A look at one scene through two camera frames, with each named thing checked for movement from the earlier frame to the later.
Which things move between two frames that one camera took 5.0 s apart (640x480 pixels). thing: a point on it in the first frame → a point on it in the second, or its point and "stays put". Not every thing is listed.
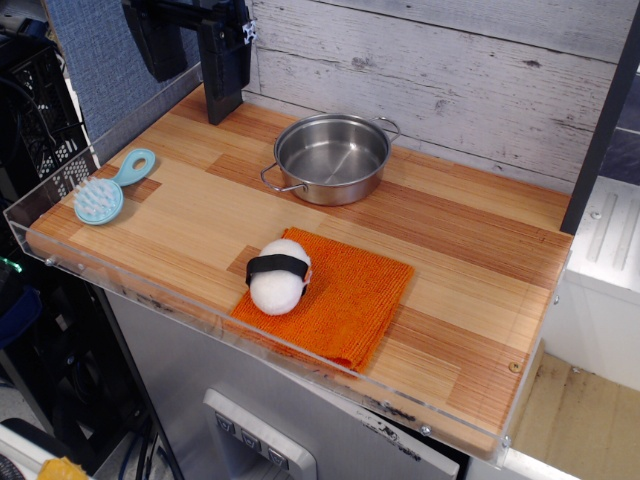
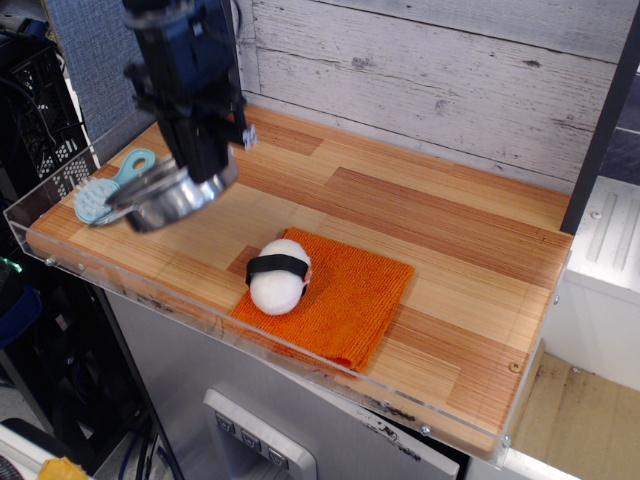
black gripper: x=225 y=34 → x=190 y=80
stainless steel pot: x=339 y=157 → x=161 y=195
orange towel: x=350 y=298 stays put
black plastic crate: x=44 y=148 stays put
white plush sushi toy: x=278 y=277 stays put
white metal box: x=595 y=325 stays put
